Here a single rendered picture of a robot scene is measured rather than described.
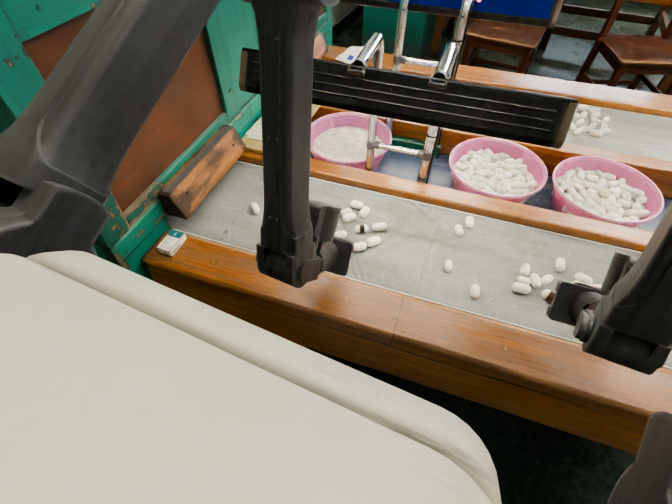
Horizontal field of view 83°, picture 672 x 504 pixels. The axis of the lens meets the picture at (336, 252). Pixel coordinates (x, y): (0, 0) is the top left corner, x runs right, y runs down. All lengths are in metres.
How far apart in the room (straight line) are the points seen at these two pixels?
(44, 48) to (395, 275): 0.73
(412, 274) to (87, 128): 0.70
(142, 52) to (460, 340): 0.67
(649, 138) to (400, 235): 0.93
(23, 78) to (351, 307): 0.64
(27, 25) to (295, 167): 0.44
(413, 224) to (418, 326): 0.30
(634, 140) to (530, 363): 0.94
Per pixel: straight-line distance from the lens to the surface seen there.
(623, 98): 1.72
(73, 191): 0.29
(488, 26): 3.08
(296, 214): 0.52
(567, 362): 0.84
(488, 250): 0.97
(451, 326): 0.79
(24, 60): 0.74
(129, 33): 0.33
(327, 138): 1.27
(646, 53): 3.12
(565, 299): 0.71
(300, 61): 0.48
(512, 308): 0.89
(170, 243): 0.93
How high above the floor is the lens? 1.43
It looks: 50 degrees down
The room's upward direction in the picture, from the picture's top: straight up
